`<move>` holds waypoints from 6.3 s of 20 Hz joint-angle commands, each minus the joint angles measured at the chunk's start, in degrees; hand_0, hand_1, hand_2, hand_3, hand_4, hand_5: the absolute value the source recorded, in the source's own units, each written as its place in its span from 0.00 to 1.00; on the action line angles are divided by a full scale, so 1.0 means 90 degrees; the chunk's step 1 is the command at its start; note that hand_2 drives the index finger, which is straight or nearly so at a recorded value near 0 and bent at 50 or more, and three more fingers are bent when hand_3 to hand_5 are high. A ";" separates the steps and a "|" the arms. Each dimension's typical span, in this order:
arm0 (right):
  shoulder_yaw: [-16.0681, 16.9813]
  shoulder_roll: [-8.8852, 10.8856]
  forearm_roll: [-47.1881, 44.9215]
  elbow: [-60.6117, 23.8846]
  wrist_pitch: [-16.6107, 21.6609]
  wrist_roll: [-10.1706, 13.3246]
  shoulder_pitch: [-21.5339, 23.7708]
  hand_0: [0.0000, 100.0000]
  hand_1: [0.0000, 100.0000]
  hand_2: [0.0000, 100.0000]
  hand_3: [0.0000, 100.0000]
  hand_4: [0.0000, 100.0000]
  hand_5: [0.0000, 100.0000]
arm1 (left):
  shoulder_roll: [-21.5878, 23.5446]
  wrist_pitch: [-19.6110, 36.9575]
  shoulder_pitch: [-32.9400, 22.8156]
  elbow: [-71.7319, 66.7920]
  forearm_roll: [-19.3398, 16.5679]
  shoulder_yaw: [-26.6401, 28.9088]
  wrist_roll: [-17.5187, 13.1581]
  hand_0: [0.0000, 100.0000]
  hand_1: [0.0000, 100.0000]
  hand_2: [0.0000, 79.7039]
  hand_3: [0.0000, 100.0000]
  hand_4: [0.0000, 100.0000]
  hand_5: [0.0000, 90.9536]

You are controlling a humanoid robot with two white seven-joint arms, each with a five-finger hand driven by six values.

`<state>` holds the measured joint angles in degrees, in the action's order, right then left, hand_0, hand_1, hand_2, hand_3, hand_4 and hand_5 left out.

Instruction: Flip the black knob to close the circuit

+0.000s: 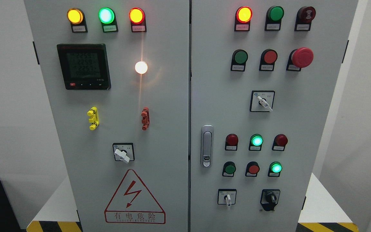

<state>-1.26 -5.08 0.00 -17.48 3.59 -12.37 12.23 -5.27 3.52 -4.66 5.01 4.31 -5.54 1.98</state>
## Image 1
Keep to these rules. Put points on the white selector switch upper right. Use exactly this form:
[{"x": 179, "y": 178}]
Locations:
[{"x": 262, "y": 101}]

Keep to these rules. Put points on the white lit indicator lamp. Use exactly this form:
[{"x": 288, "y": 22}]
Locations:
[{"x": 141, "y": 67}]

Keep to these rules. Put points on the red indicator light top left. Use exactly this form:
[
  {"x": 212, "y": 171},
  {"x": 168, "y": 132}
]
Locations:
[{"x": 137, "y": 20}]

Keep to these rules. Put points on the grey cabinet door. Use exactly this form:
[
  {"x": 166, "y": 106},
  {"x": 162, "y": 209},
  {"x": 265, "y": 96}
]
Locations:
[
  {"x": 222, "y": 98},
  {"x": 160, "y": 151}
]

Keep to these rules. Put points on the green push button upper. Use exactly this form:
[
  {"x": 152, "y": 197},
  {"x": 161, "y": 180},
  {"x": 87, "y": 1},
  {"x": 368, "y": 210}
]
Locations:
[{"x": 239, "y": 59}]

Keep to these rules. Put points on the red terminal connector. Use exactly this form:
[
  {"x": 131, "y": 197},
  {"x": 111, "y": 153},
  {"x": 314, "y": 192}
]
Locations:
[{"x": 145, "y": 114}]

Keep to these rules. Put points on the red buzzer alarm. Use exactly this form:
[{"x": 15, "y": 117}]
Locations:
[{"x": 305, "y": 16}]

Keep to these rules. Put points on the red push button upper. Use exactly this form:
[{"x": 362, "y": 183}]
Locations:
[{"x": 267, "y": 60}]

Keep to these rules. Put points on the green indicator light top left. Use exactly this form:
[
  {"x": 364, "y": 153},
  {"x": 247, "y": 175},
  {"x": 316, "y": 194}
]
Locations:
[{"x": 107, "y": 19}]

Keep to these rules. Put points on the red emergency stop mushroom button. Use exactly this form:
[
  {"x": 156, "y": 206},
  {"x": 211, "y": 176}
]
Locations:
[{"x": 299, "y": 58}]

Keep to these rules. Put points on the dark red indicator left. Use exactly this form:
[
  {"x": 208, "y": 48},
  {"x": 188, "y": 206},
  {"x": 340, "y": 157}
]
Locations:
[{"x": 231, "y": 142}]

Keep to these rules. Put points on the white selector switch left door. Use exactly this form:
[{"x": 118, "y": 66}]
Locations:
[{"x": 124, "y": 152}]

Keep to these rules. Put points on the red push button lower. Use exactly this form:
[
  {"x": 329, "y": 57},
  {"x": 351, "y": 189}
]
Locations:
[{"x": 252, "y": 169}]

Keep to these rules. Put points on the yellow indicator light top left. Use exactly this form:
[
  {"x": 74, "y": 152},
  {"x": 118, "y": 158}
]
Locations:
[{"x": 77, "y": 20}]

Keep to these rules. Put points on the green lit indicator middle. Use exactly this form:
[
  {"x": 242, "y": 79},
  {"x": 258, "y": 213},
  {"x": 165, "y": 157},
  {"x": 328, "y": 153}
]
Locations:
[{"x": 255, "y": 143}]

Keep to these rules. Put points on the red lit indicator top right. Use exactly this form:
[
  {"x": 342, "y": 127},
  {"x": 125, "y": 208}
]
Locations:
[{"x": 243, "y": 18}]

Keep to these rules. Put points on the red electric hazard warning sticker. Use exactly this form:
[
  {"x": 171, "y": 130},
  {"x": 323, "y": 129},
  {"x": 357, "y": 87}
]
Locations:
[{"x": 132, "y": 202}]

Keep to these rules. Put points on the grey right cabinet door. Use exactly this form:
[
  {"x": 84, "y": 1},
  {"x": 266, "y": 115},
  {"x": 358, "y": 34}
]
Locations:
[{"x": 222, "y": 98}]

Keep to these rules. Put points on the green indicator top right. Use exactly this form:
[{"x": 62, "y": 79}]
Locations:
[{"x": 273, "y": 19}]

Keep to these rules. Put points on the black digital power meter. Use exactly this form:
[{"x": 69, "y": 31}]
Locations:
[{"x": 84, "y": 66}]

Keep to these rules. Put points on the white platform with hazard stripes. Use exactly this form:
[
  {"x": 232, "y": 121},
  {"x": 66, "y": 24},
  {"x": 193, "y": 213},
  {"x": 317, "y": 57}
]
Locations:
[{"x": 320, "y": 213}]

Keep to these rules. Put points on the yellow terminal connector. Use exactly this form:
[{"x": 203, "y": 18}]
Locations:
[{"x": 93, "y": 118}]

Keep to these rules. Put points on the white selector switch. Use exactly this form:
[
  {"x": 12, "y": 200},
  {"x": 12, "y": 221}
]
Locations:
[
  {"x": 262, "y": 101},
  {"x": 227, "y": 197}
]

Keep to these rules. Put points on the black rotary knob switch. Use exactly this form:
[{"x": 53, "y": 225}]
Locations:
[{"x": 269, "y": 198}]

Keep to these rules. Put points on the grey left cabinet door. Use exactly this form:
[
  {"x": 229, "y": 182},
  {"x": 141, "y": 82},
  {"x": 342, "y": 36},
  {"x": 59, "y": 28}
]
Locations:
[{"x": 160, "y": 151}]

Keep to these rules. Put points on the silver cabinet door handle lock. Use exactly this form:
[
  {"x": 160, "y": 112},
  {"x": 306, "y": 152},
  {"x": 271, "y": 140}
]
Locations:
[{"x": 206, "y": 145}]

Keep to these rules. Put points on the green push button lower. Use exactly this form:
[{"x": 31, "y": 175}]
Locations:
[{"x": 229, "y": 169}]

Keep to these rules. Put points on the green push button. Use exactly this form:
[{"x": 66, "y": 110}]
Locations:
[
  {"x": 229, "y": 169},
  {"x": 239, "y": 59}
]

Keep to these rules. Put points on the green illuminated button lower right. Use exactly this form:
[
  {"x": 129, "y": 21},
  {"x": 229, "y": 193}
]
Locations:
[{"x": 275, "y": 169}]

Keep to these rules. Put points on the red push button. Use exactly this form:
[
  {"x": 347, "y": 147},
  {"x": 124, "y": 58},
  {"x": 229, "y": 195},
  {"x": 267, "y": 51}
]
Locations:
[
  {"x": 267, "y": 60},
  {"x": 252, "y": 169}
]

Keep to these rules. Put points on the white selector switch lower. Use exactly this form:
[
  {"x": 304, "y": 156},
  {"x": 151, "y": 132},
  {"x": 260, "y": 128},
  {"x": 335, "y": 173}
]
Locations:
[{"x": 227, "y": 197}]

